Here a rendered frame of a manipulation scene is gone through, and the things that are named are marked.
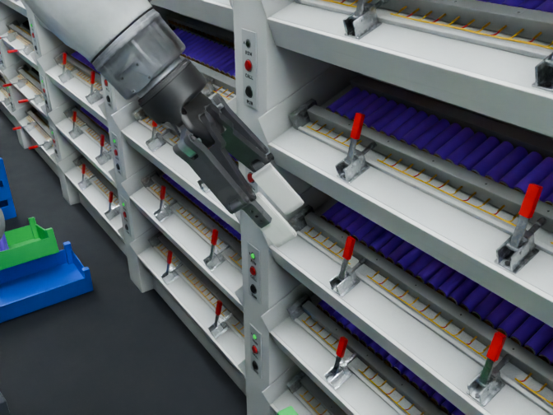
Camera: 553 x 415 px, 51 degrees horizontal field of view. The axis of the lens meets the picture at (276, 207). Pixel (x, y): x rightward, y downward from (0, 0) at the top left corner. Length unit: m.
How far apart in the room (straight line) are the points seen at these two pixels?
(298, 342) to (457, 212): 0.49
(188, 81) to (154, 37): 0.06
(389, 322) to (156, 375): 0.84
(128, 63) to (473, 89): 0.35
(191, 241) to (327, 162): 0.63
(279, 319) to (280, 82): 0.47
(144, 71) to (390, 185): 0.36
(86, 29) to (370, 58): 0.33
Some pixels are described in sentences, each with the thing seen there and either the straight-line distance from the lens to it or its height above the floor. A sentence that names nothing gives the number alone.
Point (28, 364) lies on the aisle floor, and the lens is 1.71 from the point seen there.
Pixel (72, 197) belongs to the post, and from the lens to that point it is 2.44.
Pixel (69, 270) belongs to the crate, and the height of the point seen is 0.00.
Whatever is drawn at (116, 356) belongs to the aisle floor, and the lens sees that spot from 1.66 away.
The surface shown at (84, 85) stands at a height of 0.55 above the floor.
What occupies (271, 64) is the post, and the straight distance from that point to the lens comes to 0.92.
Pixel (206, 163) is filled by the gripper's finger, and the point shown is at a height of 0.84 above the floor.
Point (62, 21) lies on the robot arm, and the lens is 0.64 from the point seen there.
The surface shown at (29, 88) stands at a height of 0.35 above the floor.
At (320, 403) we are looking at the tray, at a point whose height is 0.18.
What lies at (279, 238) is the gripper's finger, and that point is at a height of 0.74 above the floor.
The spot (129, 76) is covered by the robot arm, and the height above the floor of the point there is 0.92.
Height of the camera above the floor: 1.09
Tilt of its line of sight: 28 degrees down
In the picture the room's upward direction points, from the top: straight up
